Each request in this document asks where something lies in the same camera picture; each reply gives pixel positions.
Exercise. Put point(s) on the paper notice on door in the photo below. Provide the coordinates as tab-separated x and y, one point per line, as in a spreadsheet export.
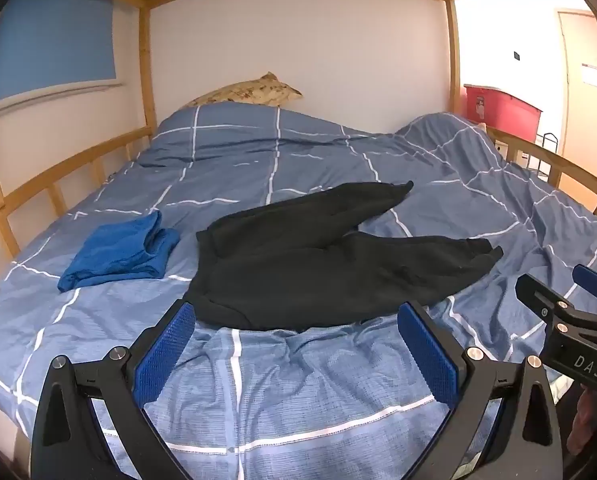
593	76

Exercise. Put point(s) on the red storage box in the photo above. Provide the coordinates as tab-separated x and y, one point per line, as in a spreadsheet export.
498	107

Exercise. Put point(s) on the person's right hand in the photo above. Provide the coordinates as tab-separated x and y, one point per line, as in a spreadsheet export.
584	417

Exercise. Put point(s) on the beige patterned pillow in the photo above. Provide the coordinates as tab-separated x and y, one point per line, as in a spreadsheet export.
251	91

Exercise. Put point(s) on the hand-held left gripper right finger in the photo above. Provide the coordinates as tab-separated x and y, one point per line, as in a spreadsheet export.
428	355

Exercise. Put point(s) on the black pants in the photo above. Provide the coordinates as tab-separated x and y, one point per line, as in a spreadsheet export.
318	270

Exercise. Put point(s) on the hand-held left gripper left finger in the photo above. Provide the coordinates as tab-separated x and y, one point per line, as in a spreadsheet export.
163	355

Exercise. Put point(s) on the folded blue cloth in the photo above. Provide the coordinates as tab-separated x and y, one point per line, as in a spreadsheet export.
116	252

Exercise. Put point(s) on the blue window blind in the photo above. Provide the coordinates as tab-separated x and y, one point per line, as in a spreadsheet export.
53	40

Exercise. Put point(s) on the wooden bunk bed frame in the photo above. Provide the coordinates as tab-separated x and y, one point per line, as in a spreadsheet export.
146	60

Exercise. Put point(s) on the blue checked duvet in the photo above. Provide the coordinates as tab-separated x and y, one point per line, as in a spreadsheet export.
288	160

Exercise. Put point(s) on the pale door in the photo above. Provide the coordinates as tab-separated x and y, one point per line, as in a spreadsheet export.
581	125

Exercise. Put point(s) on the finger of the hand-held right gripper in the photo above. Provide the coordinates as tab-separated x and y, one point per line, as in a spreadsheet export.
543	297
596	282

